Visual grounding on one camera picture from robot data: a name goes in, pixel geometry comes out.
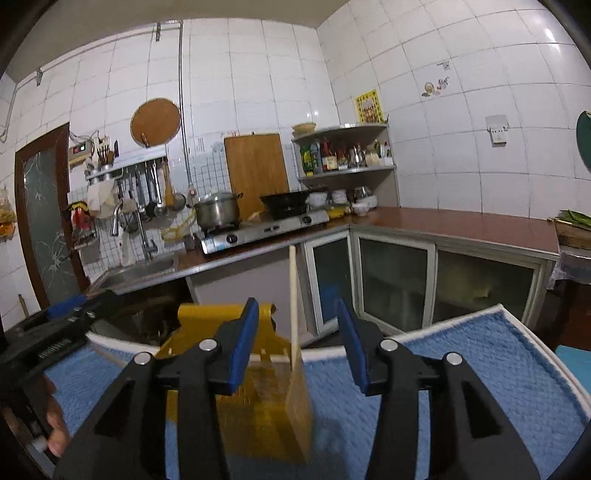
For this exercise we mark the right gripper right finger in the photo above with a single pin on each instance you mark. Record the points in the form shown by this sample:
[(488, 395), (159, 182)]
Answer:
[(470, 435)]

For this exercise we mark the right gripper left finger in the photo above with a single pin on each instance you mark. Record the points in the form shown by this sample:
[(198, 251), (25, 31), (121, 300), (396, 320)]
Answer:
[(123, 437)]

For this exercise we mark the wooden chopstick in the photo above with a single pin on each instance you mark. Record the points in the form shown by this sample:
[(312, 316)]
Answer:
[(293, 307)]

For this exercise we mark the kitchen counter with cabinets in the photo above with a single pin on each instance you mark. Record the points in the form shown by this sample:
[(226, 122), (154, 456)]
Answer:
[(404, 269)]

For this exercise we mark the person left hand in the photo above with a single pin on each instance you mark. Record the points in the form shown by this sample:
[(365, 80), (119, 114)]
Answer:
[(59, 437)]

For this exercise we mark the yellow plastic utensil holder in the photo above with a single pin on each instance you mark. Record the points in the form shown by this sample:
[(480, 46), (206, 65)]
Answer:
[(270, 416)]

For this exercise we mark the steel sink faucet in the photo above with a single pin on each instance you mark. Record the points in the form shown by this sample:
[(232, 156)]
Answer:
[(138, 230)]

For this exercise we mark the brown glass door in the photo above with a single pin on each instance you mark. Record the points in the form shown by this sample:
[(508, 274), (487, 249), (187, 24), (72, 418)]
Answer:
[(41, 184)]

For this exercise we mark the wooden chopping block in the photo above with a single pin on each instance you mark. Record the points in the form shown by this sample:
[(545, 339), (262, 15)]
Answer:
[(573, 229)]

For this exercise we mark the steel cooking pot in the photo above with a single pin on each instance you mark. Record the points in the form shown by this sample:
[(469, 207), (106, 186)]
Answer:
[(218, 210)]

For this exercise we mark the gas stove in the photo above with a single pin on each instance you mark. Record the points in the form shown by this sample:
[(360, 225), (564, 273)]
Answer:
[(261, 231)]

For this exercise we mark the round woven mat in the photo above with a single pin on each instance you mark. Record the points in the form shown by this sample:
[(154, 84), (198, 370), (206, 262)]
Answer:
[(155, 122)]

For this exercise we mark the black wok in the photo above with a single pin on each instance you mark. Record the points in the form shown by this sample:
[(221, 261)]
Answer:
[(290, 204)]

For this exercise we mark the wooden cutting board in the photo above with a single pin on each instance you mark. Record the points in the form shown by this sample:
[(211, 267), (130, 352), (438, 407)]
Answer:
[(256, 168)]

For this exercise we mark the corner shelf unit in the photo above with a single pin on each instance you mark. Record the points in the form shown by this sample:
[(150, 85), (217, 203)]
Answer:
[(351, 157)]

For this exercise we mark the wall utensil rack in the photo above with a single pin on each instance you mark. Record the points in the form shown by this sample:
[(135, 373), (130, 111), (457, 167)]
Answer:
[(131, 183)]

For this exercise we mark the white wall socket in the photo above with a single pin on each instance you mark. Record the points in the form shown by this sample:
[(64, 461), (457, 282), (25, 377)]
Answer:
[(498, 127)]

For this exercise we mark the green round wall board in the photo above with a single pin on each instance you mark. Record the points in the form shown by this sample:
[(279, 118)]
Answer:
[(583, 138)]

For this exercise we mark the yellow wall poster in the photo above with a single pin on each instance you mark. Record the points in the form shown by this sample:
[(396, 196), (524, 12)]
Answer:
[(369, 109)]

